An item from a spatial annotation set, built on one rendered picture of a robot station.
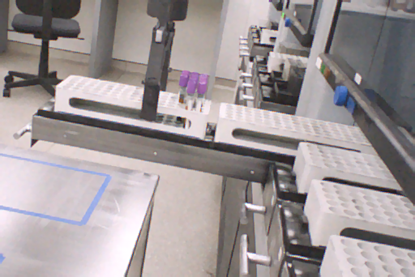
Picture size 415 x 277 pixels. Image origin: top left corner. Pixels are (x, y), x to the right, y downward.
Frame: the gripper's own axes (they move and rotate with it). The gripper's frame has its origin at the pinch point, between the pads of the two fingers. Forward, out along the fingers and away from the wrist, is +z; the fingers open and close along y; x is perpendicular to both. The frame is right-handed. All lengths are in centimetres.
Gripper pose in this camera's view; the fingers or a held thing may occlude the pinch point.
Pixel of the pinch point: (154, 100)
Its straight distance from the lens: 99.3
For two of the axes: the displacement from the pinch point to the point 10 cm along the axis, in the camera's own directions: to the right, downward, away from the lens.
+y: -1.4, 3.0, -9.4
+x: 9.8, 1.8, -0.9
